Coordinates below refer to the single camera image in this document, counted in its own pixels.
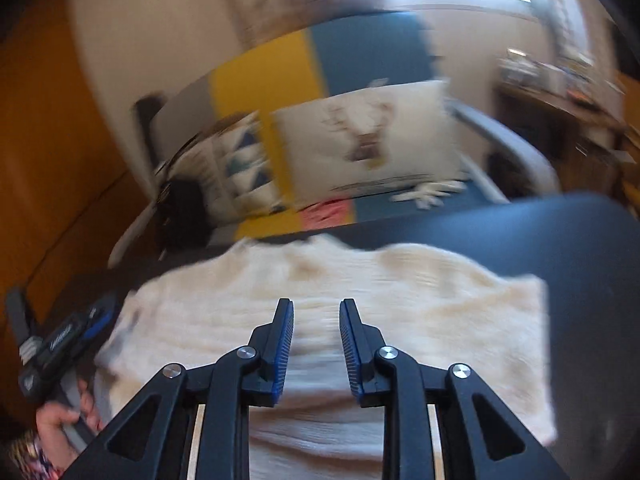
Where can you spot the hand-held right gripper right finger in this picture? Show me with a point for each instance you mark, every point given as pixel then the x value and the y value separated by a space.
pixel 350 355

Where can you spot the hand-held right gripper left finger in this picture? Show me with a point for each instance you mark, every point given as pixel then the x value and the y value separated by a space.
pixel 282 355

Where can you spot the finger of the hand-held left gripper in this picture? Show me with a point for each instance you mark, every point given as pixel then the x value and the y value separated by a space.
pixel 102 320

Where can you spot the white knit sweater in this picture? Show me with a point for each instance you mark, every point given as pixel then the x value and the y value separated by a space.
pixel 400 300

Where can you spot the person's left forearm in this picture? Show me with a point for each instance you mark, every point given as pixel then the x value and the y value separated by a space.
pixel 30 460

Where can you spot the person's left hand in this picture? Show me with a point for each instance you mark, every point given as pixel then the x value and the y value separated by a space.
pixel 57 427

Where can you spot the black handbag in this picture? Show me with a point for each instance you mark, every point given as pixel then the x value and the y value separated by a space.
pixel 182 215

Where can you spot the triangle pattern cushion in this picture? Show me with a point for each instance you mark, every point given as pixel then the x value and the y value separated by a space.
pixel 240 170

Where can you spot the deer print cushion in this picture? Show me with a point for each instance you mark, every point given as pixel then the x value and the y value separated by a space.
pixel 310 150

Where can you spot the grey yellow blue sofa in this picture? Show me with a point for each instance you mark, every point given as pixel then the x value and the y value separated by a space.
pixel 360 55

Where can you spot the wooden side table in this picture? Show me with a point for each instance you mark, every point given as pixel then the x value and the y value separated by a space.
pixel 575 125

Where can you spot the patterned curtain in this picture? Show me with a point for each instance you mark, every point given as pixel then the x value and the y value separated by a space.
pixel 565 10

